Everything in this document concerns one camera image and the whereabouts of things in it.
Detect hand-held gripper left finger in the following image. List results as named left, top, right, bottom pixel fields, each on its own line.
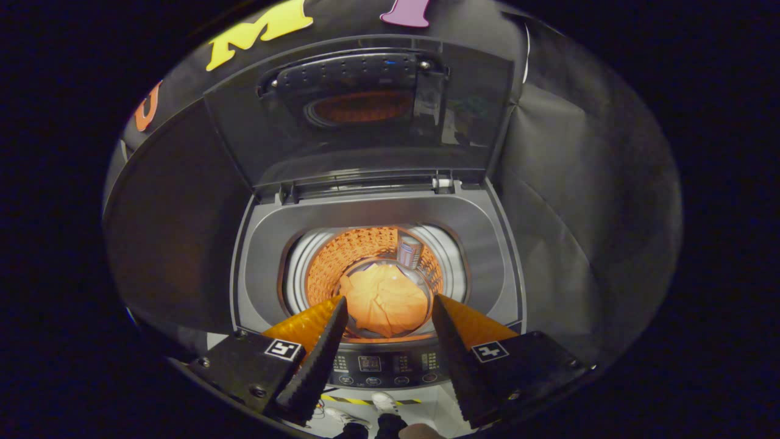
left=189, top=296, right=350, bottom=426

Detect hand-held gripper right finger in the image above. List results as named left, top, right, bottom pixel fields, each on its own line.
left=431, top=294, right=589, bottom=429

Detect orange polo shirt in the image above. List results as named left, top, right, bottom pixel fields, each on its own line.
left=338, top=263, right=430, bottom=340

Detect grey washing machine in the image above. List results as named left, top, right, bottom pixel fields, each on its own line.
left=230, top=177, right=528, bottom=391

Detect yellow black floor tape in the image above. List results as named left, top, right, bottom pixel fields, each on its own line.
left=320, top=394, right=422, bottom=407

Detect person's white shoe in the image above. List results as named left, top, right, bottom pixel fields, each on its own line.
left=323, top=407, right=371, bottom=431
left=371, top=392, right=401, bottom=416

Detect person's dark trousers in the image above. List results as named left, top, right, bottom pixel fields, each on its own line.
left=333, top=413, right=409, bottom=439

